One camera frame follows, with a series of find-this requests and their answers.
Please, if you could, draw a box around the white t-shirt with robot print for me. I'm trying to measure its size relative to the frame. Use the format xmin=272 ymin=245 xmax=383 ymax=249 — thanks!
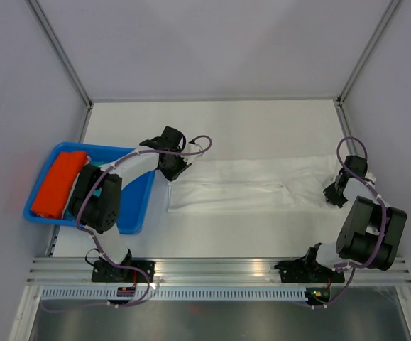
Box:
xmin=168 ymin=155 xmax=340 ymax=215

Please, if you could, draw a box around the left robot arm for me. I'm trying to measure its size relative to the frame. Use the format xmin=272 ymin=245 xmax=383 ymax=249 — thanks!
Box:
xmin=68 ymin=126 xmax=203 ymax=281

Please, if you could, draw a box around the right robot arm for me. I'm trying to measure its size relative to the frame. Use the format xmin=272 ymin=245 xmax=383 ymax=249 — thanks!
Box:
xmin=302 ymin=156 xmax=407 ymax=281

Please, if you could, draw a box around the blue plastic bin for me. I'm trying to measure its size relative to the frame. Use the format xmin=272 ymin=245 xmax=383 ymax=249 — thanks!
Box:
xmin=23 ymin=142 xmax=155 ymax=234

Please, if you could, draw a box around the teal rolled t-shirt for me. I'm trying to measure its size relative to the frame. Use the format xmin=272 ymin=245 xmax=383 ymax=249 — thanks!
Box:
xmin=62 ymin=157 xmax=105 ymax=221

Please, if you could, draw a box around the orange rolled t-shirt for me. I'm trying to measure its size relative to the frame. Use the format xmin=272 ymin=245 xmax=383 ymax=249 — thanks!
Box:
xmin=31 ymin=151 xmax=88 ymax=219

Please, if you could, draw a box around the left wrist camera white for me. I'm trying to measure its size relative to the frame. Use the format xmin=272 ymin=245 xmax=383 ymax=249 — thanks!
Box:
xmin=183 ymin=143 xmax=204 ymax=164

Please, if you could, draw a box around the right aluminium frame post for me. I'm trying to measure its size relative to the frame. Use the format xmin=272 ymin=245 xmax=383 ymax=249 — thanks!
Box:
xmin=336 ymin=0 xmax=405 ymax=106

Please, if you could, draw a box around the aluminium frame post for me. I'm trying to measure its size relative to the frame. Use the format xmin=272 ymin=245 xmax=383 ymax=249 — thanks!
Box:
xmin=26 ymin=0 xmax=93 ymax=107
xmin=336 ymin=0 xmax=405 ymax=106

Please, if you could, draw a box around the left aluminium frame post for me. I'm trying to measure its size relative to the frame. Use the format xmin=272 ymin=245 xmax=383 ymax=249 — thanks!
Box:
xmin=26 ymin=0 xmax=93 ymax=107

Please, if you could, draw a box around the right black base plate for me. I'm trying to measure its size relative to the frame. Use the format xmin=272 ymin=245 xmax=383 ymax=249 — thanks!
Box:
xmin=274 ymin=256 xmax=345 ymax=284

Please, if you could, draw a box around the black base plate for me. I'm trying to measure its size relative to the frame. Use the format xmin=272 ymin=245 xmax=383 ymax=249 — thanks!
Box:
xmin=274 ymin=256 xmax=345 ymax=284
xmin=87 ymin=257 xmax=155 ymax=283

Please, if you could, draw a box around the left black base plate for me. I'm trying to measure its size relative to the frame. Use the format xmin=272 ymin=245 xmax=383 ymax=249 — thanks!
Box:
xmin=87 ymin=257 xmax=155 ymax=283

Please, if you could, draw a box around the aluminium mounting rail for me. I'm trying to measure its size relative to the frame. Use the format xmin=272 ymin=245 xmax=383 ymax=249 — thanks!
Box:
xmin=26 ymin=257 xmax=411 ymax=287

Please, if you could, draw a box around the white slotted cable duct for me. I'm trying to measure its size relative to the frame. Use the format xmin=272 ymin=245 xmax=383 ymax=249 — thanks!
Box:
xmin=41 ymin=286 xmax=307 ymax=301

